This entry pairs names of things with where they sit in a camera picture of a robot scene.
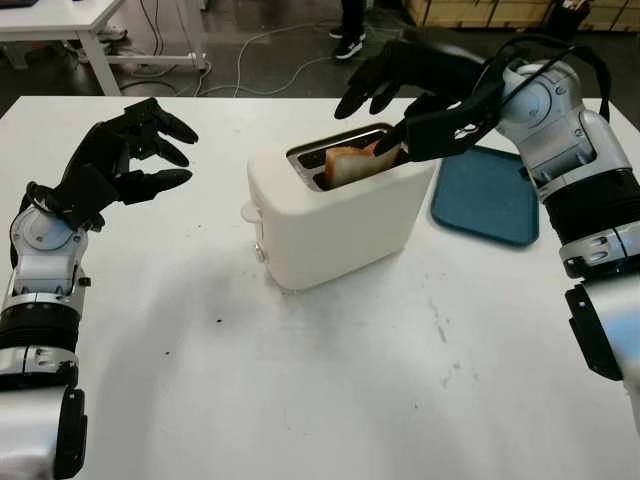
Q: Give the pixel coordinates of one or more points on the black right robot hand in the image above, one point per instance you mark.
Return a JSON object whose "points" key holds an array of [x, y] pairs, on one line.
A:
{"points": [[430, 65]]}

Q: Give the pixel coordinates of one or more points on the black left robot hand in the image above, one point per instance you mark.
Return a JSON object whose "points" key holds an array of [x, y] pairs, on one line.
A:
{"points": [[95, 150]]}

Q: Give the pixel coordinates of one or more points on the toast slice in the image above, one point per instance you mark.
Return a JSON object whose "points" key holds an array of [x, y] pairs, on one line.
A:
{"points": [[350, 167]]}

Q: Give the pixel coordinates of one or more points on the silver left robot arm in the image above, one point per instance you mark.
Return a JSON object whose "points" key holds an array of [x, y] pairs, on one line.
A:
{"points": [[45, 250]]}

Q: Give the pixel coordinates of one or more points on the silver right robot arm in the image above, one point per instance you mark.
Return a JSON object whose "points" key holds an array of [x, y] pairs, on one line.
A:
{"points": [[565, 130]]}

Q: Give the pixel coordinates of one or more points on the person in cream jacket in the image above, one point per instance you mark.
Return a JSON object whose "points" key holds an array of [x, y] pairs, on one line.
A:
{"points": [[350, 47]]}

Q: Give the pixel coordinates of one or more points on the white two-slot toaster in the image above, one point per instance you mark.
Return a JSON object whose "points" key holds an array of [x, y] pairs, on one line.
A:
{"points": [[340, 235]]}

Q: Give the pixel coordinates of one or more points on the wooden crate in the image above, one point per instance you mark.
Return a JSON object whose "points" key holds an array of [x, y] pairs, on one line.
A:
{"points": [[475, 12]]}

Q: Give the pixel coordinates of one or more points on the white sneaker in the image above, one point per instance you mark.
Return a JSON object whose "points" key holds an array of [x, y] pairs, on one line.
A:
{"points": [[114, 32]]}

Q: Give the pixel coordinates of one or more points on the white desk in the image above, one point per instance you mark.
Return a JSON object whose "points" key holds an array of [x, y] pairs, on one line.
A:
{"points": [[65, 17]]}

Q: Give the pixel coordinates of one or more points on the black trash bin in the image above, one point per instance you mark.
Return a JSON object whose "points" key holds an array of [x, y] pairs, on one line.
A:
{"points": [[567, 20]]}

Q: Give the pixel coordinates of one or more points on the blue plastic tray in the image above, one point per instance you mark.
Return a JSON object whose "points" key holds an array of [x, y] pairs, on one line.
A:
{"points": [[480, 205]]}

